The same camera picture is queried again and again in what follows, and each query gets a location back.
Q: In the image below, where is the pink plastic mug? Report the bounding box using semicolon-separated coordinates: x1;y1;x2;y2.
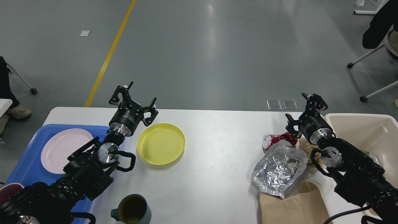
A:
0;183;24;205

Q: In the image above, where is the white desk base far right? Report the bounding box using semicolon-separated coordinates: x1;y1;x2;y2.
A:
353;0;389;15

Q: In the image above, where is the right floor outlet cover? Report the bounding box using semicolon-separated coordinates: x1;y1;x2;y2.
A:
282;100;298;110

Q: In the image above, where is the white paper cup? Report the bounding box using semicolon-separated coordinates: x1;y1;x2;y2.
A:
299;172;327;195

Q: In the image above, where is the left floor outlet cover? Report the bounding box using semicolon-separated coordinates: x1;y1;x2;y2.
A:
266;100;282;110

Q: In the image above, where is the grey chair leg with caster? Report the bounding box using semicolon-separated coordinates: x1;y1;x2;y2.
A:
4;60;38;95

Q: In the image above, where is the brown paper bag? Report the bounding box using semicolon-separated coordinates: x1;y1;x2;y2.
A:
260;189;330;224

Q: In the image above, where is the teal mug yellow inside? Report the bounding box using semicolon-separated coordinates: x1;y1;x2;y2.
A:
110;194;152;224

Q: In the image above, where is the floor outlet cover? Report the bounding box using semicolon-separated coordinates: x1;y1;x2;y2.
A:
266;100;282;110
282;100;298;110

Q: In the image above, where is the crumpled brown paper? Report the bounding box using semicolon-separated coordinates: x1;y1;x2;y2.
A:
298;138;323;167

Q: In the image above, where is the pink plastic plate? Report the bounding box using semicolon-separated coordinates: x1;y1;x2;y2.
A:
41;128;93;174

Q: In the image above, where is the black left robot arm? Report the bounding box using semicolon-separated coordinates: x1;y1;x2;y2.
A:
1;82;158;224

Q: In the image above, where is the yellow plastic plate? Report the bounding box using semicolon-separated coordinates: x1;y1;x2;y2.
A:
137;123;185;166

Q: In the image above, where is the crumpled silver foil bag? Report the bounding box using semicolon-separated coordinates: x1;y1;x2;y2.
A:
251;140;308;199

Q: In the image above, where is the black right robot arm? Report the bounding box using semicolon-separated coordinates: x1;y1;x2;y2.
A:
286;93;398;224

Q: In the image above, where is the blue plastic tray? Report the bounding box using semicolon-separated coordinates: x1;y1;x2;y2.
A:
8;124;108;212

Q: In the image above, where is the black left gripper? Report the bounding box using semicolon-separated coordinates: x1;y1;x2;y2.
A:
109;82;158;137

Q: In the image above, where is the person's beige shoe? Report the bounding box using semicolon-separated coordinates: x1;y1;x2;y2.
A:
5;106;32;120

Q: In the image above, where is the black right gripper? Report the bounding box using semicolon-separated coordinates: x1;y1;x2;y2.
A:
285;93;335;145

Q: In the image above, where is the beige plastic bin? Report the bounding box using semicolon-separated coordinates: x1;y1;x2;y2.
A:
323;113;398;216

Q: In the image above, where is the white office chair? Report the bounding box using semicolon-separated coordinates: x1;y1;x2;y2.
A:
347;28;398;108

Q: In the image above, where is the crushed red soda can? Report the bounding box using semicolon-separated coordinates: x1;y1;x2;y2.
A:
262;132;298;151

